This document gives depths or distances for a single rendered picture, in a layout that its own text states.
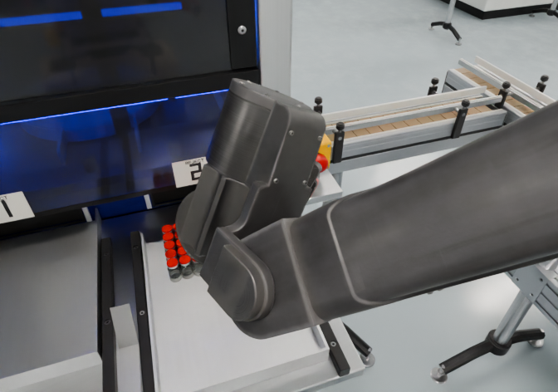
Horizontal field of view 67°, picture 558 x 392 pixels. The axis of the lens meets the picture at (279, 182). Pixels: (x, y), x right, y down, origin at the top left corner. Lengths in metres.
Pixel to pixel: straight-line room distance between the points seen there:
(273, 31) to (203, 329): 0.51
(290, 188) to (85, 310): 0.62
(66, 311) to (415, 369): 1.29
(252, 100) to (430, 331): 1.67
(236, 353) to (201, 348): 0.06
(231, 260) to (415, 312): 1.69
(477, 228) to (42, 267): 0.85
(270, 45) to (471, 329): 1.50
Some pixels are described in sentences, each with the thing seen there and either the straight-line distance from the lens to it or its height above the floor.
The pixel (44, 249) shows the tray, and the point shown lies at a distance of 0.97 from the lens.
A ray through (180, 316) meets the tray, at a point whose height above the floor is 0.88.
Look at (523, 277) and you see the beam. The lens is 1.51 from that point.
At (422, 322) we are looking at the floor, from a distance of 1.89.
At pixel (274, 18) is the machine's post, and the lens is 0.73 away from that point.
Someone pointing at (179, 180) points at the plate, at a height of 1.01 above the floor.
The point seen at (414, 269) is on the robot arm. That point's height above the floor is 1.37.
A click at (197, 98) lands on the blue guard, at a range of 0.75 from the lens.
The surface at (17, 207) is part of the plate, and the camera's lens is 0.87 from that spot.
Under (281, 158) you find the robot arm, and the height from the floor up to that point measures 1.37.
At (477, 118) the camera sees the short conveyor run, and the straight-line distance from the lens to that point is 1.27.
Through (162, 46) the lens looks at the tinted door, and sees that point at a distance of 0.72.
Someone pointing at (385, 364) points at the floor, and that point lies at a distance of 1.75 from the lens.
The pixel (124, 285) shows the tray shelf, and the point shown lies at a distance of 0.85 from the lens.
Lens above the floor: 1.52
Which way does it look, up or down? 39 degrees down
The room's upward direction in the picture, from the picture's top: straight up
